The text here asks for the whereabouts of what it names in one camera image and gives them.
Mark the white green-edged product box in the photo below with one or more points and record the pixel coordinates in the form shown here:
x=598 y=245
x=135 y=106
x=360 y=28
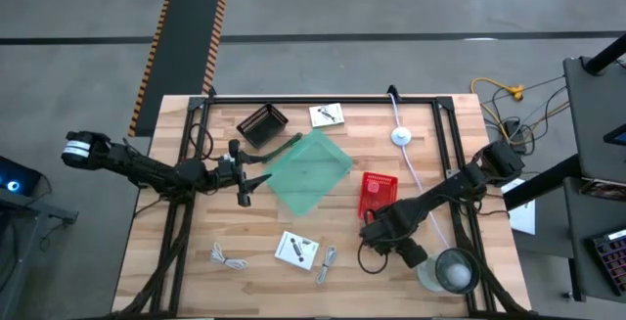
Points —
x=335 y=114
x=283 y=249

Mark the grey equipment stand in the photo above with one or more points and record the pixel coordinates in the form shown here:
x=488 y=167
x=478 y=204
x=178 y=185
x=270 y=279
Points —
x=14 y=242

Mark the computer with blue light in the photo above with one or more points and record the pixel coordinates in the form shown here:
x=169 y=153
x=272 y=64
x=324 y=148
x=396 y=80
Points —
x=19 y=178

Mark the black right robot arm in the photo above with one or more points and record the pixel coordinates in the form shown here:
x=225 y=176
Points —
x=440 y=190

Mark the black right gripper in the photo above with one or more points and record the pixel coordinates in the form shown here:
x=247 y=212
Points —
x=391 y=232

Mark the black aluminium table frame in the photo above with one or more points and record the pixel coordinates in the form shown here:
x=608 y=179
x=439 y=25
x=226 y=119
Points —
x=318 y=100

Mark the grey desk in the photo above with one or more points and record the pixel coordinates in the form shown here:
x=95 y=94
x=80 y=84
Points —
x=596 y=109

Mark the black plastic mesh basket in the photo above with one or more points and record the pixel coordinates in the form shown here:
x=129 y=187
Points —
x=261 y=126

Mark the black power adapter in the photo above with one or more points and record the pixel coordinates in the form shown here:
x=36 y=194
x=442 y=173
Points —
x=512 y=130

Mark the black round pole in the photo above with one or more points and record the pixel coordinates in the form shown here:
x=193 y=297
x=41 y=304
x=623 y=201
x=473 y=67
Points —
x=606 y=56

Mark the clear round container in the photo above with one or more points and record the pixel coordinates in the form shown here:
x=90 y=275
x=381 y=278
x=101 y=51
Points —
x=447 y=263

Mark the pink charger cube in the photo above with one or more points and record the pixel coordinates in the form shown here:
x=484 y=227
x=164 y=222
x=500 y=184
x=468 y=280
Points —
x=373 y=188

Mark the black keyboard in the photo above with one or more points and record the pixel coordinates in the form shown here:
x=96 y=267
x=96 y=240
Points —
x=611 y=261

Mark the black support beam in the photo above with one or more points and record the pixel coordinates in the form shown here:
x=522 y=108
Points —
x=543 y=183

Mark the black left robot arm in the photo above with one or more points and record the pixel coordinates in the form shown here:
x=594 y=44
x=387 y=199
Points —
x=147 y=170

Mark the black hazard-striped floor mat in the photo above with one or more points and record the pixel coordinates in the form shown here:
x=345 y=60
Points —
x=183 y=56

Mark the white paper sheet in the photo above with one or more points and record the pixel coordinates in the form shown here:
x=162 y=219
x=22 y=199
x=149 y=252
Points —
x=523 y=217

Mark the red plastic mesh basket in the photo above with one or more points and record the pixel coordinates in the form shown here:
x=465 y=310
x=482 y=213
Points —
x=386 y=197

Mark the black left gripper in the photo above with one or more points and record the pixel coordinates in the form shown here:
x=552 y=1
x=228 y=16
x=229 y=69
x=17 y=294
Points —
x=230 y=173

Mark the teal translucent plastic bin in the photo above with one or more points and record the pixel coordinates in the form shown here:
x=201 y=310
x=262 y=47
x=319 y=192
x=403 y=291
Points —
x=308 y=173

